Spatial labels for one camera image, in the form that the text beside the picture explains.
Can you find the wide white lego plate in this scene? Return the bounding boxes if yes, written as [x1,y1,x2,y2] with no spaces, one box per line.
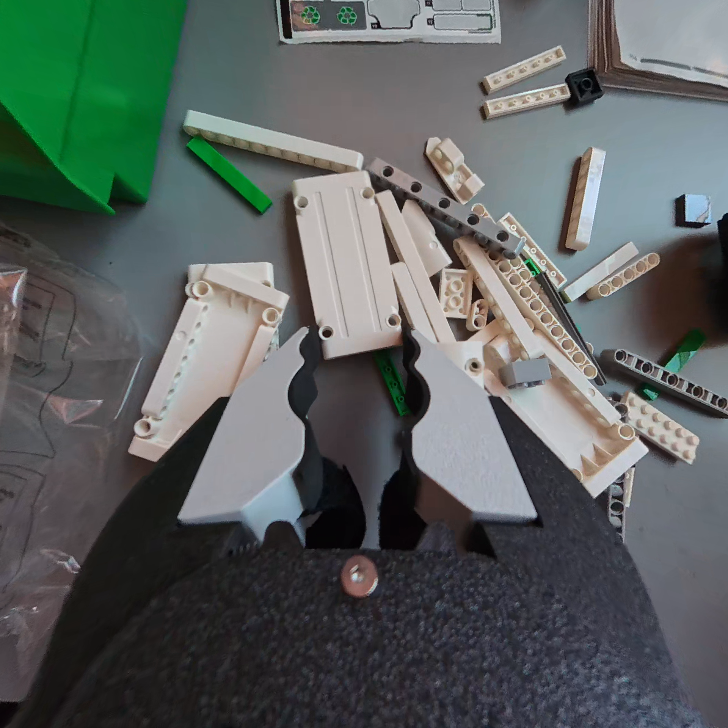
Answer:
[620,391,701,465]

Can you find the small black lego brick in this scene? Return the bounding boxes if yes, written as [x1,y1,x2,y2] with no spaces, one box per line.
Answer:
[565,68,602,105]

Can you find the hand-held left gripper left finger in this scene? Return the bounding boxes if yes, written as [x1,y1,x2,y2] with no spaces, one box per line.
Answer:
[178,326,325,544]

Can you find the green lego tile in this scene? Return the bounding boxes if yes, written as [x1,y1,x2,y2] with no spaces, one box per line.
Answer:
[187,138,273,215]
[642,329,707,402]

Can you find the sticker sheet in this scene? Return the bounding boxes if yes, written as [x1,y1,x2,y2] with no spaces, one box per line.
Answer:
[277,0,502,44]

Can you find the instruction booklet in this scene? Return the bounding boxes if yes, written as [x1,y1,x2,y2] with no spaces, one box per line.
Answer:
[588,0,728,103]

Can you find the clear empty plastic bag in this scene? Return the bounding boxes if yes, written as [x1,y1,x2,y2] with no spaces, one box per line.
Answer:
[0,222,144,719]

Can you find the long white lego beam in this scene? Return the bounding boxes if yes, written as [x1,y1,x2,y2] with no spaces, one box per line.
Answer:
[183,110,365,172]

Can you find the short white lego liftarm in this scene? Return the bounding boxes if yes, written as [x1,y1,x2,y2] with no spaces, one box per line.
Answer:
[586,252,661,301]

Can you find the pile of white lego pieces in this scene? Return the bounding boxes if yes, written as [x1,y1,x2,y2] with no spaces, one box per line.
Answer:
[375,190,650,499]

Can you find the green plastic box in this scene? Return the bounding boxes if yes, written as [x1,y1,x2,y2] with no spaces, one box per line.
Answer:
[0,0,188,216]

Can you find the small white curved lego piece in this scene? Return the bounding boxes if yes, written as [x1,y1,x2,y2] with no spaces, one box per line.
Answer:
[425,136,485,205]

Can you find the white lego panel with pins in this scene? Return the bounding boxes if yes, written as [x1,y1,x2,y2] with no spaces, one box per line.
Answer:
[128,263,290,462]

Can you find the large white lego panel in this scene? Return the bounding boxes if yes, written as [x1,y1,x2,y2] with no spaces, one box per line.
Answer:
[292,171,406,360]

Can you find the dark grey lego tile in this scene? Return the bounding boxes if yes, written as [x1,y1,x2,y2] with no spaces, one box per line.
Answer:
[676,193,713,229]

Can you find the green lego plate with holes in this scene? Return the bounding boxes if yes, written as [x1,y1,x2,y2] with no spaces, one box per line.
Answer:
[374,350,411,417]

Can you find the white lego brick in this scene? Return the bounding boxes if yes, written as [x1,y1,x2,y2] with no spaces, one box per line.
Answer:
[565,147,607,251]

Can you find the grey lego brick with holes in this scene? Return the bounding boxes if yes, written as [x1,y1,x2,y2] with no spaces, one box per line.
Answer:
[365,158,521,260]

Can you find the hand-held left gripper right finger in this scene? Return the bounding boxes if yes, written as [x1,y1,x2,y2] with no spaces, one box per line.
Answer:
[397,329,539,527]

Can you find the black lego axle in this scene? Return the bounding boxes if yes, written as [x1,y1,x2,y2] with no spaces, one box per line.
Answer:
[533,266,607,388]

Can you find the long grey lego liftarm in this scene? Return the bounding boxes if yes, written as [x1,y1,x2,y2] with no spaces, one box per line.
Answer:
[600,348,728,416]

